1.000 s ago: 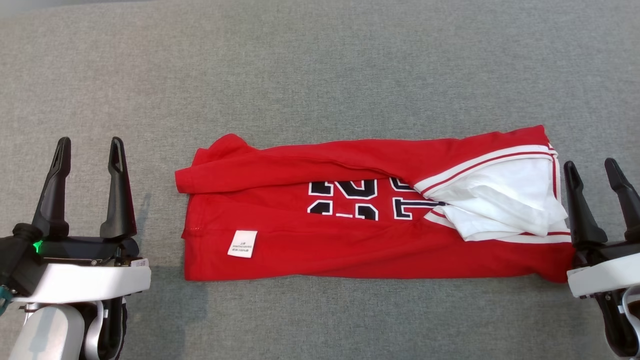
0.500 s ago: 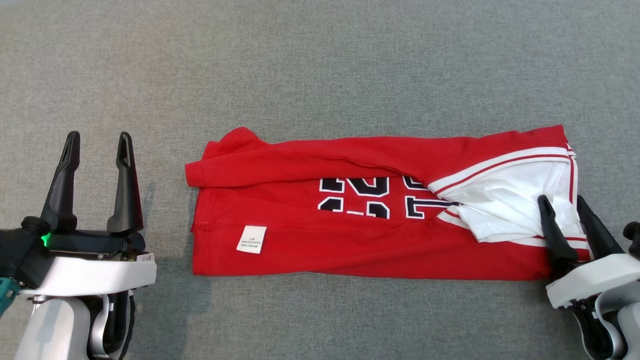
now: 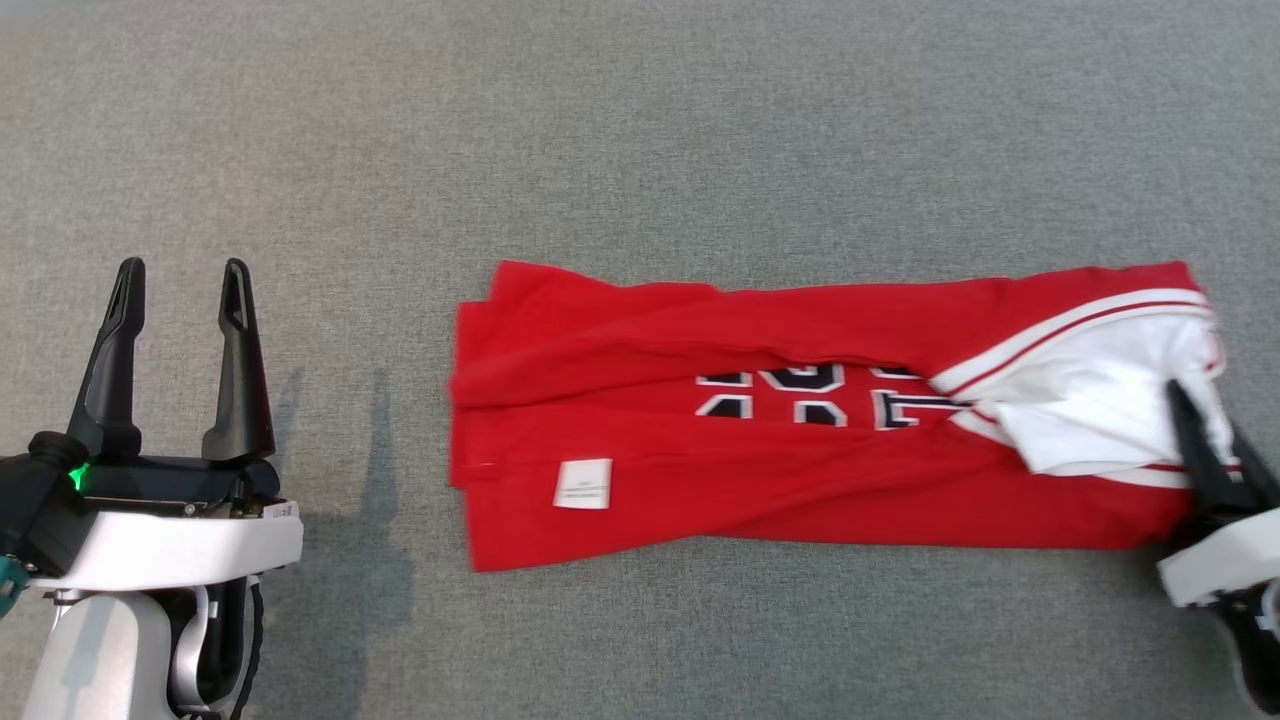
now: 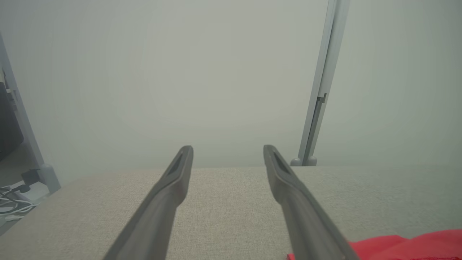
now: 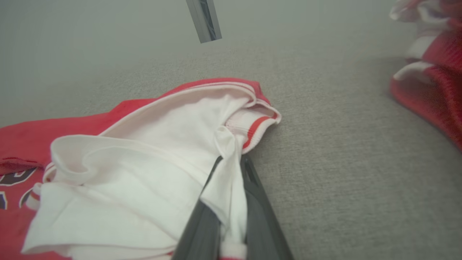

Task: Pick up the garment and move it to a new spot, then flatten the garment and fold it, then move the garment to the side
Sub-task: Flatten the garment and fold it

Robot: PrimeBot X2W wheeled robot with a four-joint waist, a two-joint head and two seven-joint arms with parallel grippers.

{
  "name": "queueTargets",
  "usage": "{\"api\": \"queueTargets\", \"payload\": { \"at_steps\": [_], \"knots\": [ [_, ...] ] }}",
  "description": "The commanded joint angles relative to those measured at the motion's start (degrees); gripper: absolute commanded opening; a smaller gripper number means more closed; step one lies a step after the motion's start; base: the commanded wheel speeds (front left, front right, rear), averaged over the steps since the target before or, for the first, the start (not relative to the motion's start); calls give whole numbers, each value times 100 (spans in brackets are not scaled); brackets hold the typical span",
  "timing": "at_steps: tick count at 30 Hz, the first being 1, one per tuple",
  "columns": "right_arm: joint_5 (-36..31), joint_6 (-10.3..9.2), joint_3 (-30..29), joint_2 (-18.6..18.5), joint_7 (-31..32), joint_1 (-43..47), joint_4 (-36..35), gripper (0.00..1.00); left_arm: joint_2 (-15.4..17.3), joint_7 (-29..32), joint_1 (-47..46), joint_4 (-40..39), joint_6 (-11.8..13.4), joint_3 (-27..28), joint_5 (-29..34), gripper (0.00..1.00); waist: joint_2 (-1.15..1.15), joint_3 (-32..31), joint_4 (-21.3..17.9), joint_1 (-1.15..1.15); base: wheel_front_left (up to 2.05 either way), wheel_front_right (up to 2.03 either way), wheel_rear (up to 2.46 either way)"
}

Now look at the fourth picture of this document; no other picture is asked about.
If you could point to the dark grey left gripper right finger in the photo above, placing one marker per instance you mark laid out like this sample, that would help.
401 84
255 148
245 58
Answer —
303 216

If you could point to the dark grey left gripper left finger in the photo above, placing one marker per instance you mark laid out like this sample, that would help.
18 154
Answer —
158 213

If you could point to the red and white basketball jersey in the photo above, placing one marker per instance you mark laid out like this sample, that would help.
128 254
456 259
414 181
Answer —
415 247

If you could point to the black power adapter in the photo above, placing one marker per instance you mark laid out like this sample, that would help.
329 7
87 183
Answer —
31 177

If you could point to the dark grey bulky object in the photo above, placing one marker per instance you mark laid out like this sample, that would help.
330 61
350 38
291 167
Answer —
9 126

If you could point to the grey single partition post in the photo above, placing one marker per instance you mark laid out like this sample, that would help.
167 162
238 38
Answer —
25 130

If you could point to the grey double partition post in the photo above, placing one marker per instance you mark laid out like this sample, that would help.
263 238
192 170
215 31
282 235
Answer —
328 54

